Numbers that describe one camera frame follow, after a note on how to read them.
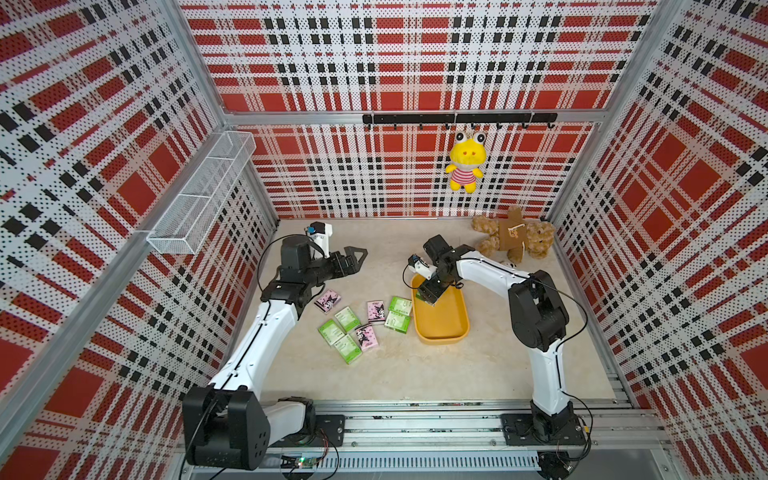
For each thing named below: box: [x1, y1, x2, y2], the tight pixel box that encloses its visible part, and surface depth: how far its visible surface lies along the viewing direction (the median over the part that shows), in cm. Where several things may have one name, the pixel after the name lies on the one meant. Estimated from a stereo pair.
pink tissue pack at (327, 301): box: [314, 290, 342, 314], surface depth 97 cm
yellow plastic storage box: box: [411, 273, 470, 344], surface depth 95 cm
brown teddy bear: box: [472, 206, 556, 265], surface depth 109 cm
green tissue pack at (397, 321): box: [384, 310, 411, 334], surface depth 92 cm
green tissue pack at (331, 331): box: [318, 319, 345, 346], surface depth 90 cm
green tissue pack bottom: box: [333, 334, 363, 365], surface depth 88 cm
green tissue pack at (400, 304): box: [388, 296, 412, 316], surface depth 96 cm
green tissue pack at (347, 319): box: [334, 306, 361, 333], surface depth 93 cm
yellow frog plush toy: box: [445, 131, 487, 193], surface depth 95 cm
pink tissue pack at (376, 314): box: [367, 300, 386, 325], surface depth 95 cm
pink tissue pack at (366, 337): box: [355, 324, 378, 351], surface depth 90 cm
